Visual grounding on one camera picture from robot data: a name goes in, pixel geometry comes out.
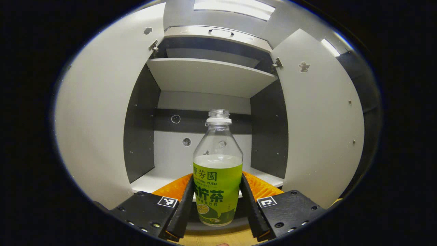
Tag large ceiling light panel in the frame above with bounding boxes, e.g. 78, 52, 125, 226
194, 0, 275, 21

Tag green label bottle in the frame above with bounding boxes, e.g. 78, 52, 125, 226
193, 109, 244, 227

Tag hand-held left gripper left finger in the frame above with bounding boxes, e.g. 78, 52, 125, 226
109, 173, 195, 242

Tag white cabinet drawer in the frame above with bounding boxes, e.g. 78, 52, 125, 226
164, 26, 272, 52

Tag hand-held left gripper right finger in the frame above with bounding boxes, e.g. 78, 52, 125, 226
240, 171, 326, 242

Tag white grey cabinet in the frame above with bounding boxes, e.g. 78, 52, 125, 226
124, 26, 289, 236

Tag white cabinet door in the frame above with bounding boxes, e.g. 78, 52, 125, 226
55, 3, 166, 209
271, 28, 365, 209

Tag small ceiling light panel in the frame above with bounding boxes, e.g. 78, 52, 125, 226
321, 39, 341, 57

